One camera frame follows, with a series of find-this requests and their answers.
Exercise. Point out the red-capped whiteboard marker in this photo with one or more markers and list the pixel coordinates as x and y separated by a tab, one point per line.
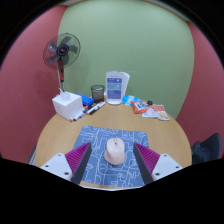
95	107

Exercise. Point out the orange and blue snack packet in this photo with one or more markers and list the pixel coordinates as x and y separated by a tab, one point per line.
140	106

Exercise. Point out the white plastic jug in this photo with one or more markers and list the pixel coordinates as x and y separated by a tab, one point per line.
126	81

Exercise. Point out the light blue snack packet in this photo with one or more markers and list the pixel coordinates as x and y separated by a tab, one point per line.
127	99

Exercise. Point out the blue patterned mouse pad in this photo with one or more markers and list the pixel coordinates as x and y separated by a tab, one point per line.
98	138

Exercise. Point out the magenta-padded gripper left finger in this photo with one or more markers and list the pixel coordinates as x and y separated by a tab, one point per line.
55	166

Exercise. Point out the blue whiteboard eraser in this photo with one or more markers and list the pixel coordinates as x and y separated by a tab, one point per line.
87	99

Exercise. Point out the white tissue box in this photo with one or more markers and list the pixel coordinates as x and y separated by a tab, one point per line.
66	105

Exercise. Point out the cream computer mouse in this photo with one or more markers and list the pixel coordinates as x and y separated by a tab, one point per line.
115	151

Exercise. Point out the black office chair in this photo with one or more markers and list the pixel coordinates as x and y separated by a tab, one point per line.
213	146

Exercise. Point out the small black object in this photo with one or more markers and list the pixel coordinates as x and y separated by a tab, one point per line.
149	102

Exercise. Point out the black pedestal fan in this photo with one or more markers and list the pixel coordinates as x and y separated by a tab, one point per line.
61	51

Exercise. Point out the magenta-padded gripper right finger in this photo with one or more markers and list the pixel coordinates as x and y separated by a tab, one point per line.
166	166

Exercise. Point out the dark mesh cup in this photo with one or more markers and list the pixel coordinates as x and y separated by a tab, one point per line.
97	94

